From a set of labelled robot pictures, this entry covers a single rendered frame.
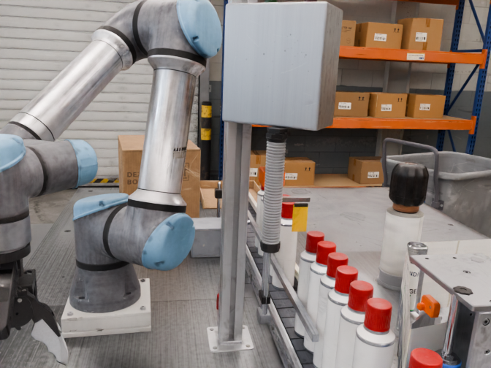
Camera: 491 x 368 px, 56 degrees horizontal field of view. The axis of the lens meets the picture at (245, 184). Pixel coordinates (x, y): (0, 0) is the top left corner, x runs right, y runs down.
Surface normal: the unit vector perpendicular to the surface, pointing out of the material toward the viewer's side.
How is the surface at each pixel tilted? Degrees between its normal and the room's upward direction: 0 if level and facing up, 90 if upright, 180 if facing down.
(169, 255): 95
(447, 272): 0
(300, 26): 90
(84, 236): 89
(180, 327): 0
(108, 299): 70
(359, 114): 92
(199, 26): 80
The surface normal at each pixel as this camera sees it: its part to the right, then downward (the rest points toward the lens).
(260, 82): -0.43, 0.21
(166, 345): 0.04, -0.97
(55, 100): 0.42, -0.38
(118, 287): 0.64, -0.13
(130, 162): 0.29, 0.25
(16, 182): 0.87, 0.16
